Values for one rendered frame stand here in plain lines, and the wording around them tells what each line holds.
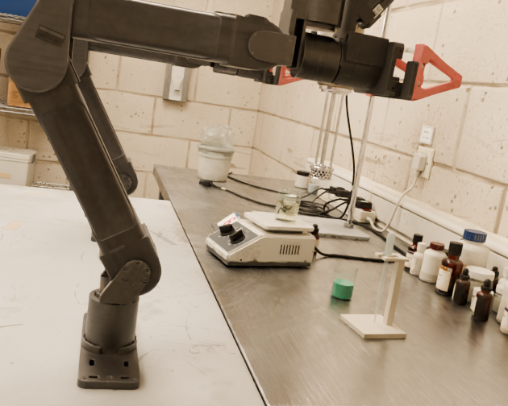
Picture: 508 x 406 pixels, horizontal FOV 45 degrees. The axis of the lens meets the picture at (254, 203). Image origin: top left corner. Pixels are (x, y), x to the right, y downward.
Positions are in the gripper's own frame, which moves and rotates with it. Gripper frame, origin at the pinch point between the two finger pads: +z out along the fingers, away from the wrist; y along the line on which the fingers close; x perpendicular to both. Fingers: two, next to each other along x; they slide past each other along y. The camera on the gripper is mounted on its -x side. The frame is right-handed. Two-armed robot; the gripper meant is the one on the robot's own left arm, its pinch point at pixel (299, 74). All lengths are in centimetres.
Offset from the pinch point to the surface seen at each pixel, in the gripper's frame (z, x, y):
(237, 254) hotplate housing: -12.8, 37.6, -20.5
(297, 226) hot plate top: 0.0, 31.4, -17.0
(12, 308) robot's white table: -51, 41, -48
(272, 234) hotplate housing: -5.4, 33.3, -18.0
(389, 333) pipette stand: 6, 39, -52
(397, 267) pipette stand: 7, 29, -48
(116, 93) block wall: -35, 19, 225
